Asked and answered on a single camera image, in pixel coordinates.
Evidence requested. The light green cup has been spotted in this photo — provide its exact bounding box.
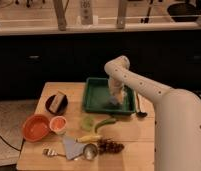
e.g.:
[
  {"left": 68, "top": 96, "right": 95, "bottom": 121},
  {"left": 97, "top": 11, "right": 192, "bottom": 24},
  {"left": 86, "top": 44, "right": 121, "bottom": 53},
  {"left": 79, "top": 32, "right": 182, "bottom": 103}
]
[{"left": 81, "top": 115, "right": 94, "bottom": 131}]

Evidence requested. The small orange cup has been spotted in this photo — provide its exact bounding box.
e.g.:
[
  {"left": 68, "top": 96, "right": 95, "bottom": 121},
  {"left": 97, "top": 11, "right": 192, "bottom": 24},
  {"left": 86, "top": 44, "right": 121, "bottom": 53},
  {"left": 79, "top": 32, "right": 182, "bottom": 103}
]
[{"left": 49, "top": 116, "right": 67, "bottom": 135}]

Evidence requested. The metal fork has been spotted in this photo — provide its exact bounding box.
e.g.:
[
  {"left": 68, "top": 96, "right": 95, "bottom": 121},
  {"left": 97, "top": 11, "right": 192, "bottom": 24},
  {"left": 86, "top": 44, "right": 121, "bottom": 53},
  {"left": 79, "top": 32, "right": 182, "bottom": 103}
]
[{"left": 42, "top": 148, "right": 64, "bottom": 157}]

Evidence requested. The green toy pepper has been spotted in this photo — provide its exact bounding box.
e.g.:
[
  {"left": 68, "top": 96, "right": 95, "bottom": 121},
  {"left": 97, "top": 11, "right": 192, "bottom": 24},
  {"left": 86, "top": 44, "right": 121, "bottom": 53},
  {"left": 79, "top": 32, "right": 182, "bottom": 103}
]
[{"left": 94, "top": 118, "right": 117, "bottom": 133}]

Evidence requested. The black cable left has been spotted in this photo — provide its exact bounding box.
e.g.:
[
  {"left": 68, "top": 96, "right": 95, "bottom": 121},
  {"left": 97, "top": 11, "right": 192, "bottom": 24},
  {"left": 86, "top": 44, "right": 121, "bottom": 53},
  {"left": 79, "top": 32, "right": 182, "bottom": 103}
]
[{"left": 0, "top": 129, "right": 26, "bottom": 153}]

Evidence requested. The brown block on plate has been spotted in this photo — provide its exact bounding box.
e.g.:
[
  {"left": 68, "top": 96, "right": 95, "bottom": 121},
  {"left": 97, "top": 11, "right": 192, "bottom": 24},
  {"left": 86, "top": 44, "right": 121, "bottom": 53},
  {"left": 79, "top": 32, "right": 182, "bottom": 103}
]
[{"left": 49, "top": 91, "right": 65, "bottom": 113}]

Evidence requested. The green plastic tray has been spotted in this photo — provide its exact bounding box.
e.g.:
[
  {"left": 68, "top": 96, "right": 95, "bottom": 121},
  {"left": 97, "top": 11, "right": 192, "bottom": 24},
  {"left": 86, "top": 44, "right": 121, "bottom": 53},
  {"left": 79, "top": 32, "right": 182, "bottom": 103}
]
[{"left": 82, "top": 77, "right": 136, "bottom": 116}]

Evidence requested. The metal measuring cup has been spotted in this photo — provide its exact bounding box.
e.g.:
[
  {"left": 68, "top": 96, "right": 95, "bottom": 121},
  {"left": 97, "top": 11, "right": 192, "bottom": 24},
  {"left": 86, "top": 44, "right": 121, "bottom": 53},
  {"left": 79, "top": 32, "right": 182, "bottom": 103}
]
[{"left": 78, "top": 143, "right": 98, "bottom": 161}]

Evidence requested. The orange bowl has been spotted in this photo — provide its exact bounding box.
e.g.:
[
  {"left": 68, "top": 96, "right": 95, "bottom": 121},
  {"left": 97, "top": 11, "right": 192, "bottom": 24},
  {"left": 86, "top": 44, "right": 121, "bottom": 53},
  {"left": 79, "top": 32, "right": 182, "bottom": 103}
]
[{"left": 22, "top": 114, "right": 50, "bottom": 142}]

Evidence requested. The toy grape bunch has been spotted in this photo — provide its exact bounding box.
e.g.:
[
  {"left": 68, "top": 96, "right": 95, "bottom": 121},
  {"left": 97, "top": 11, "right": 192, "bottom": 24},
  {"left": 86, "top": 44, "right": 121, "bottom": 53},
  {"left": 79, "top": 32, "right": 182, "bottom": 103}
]
[{"left": 97, "top": 139, "right": 124, "bottom": 154}]

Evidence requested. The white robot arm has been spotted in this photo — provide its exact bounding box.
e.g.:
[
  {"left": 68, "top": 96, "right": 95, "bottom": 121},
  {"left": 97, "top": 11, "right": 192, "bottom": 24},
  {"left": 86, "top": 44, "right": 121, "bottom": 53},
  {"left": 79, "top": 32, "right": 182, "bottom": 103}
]
[{"left": 104, "top": 56, "right": 201, "bottom": 171}]

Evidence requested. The yellow toy corn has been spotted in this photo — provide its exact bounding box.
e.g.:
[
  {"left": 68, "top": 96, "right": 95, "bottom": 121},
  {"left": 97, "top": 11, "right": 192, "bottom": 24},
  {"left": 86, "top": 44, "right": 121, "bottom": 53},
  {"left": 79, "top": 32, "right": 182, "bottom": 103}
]
[{"left": 76, "top": 135, "right": 102, "bottom": 143}]

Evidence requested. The wooden table board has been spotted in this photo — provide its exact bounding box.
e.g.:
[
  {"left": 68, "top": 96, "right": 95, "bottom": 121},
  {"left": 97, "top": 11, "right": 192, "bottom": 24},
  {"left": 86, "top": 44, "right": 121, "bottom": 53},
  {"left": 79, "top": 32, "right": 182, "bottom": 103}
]
[{"left": 17, "top": 82, "right": 154, "bottom": 171}]

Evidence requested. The blue grey cloth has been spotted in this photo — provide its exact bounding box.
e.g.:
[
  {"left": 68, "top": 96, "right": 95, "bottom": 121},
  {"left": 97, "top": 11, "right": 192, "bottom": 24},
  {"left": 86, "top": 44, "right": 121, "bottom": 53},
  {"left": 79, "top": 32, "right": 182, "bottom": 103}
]
[{"left": 62, "top": 136, "right": 85, "bottom": 160}]

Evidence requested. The blue sponge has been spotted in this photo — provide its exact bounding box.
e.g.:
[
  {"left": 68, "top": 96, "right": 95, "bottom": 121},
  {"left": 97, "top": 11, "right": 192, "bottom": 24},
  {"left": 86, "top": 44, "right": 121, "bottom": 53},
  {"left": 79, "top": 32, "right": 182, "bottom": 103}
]
[{"left": 109, "top": 96, "right": 120, "bottom": 106}]

